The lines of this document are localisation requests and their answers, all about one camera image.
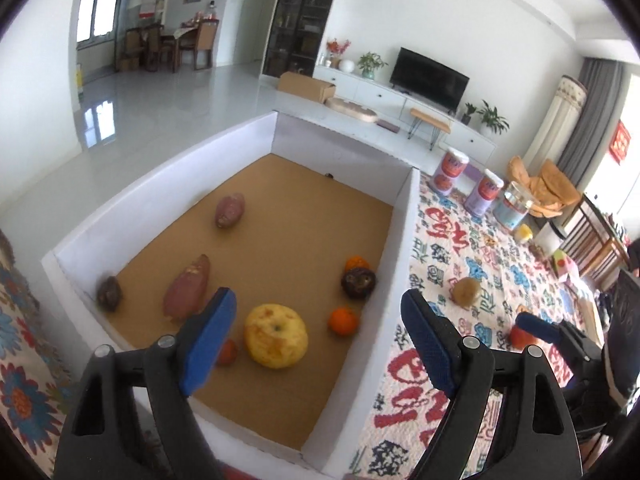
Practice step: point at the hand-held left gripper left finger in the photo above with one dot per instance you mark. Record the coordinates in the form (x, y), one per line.
(207, 340)

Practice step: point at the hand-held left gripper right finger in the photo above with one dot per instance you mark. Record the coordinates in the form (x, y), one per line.
(430, 340)

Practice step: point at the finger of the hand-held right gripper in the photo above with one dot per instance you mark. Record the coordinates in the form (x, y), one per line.
(537, 324)

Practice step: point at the red apple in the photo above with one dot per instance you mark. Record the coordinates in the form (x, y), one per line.
(522, 338)

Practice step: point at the small orange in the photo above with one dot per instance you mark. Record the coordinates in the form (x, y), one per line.
(343, 321)
(356, 262)
(227, 352)

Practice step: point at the large sweet potato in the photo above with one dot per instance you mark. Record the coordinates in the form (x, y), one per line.
(187, 287)

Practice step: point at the brown kiwi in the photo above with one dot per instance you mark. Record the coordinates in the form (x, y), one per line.
(467, 291)

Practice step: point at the yellow apple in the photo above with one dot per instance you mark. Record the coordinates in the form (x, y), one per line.
(275, 335)

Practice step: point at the dark passion fruit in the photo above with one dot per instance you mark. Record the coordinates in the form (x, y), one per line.
(358, 284)
(109, 293)

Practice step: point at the small sweet potato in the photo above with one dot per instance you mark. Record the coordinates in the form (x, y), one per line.
(230, 210)

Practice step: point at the white cardboard box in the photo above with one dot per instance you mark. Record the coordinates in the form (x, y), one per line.
(300, 200)

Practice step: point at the pink patterned bag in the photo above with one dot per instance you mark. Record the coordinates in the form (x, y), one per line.
(565, 263)

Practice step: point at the printed woven tablecloth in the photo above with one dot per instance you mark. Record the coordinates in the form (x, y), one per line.
(450, 410)

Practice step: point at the white jar black lid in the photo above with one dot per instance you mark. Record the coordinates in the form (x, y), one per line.
(550, 239)

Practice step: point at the dark wooden slatted chair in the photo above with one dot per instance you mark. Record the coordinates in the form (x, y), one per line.
(595, 245)

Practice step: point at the blue label jar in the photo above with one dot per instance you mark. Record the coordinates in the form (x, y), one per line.
(514, 207)

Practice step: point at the orange cushioned armchair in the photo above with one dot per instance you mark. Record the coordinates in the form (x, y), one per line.
(550, 187)

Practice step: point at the red white can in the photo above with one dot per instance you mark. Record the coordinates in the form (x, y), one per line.
(450, 170)
(482, 192)

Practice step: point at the floral sofa cover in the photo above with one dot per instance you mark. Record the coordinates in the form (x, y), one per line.
(25, 360)

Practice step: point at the covered standing air conditioner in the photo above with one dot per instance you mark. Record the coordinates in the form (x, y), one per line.
(555, 125)

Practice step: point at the grey curtain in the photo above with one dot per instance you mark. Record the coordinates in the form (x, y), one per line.
(592, 120)

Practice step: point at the large leafy potted plant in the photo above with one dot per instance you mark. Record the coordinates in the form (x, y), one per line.
(492, 117)

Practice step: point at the wooden stool metal legs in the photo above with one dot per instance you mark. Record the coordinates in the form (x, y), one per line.
(430, 117)

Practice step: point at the small potted plant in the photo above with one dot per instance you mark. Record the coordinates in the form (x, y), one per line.
(468, 112)

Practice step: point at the oval wicker basket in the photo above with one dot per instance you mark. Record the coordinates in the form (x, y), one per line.
(350, 109)

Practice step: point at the white television cabinet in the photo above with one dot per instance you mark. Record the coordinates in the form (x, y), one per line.
(370, 92)

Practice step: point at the black television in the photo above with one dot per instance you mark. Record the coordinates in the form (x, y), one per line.
(430, 80)

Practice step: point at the brown cardboard carton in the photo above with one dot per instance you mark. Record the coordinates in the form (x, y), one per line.
(305, 87)

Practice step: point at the potted plant green vase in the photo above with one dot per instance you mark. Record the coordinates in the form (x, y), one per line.
(371, 64)

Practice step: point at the white globe lamp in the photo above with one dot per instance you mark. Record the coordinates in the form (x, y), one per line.
(348, 66)

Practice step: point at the wooden dining chair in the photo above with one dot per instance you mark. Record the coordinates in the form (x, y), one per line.
(206, 42)

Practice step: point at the red flower arrangement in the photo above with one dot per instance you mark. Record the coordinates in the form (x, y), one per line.
(337, 50)

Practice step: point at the dark glass display cabinet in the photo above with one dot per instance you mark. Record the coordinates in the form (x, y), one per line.
(302, 20)

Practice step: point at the red wall hanging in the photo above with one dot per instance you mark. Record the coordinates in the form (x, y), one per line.
(620, 142)

